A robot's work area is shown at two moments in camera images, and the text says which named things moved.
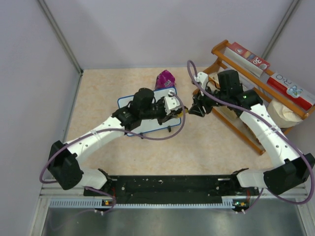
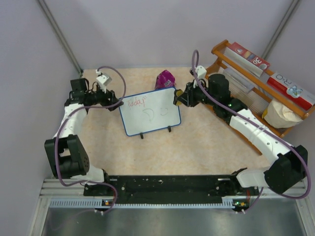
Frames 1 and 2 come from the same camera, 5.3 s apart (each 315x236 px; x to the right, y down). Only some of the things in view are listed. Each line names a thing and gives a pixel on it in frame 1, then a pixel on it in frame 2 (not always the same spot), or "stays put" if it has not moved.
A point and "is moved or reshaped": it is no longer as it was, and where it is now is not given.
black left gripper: (165, 116) to (109, 94)
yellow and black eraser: (186, 110) is moved or reshaped
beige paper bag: (282, 116) stays put
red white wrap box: (297, 93) stays put
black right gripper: (198, 100) to (190, 90)
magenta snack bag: (165, 79) stays put
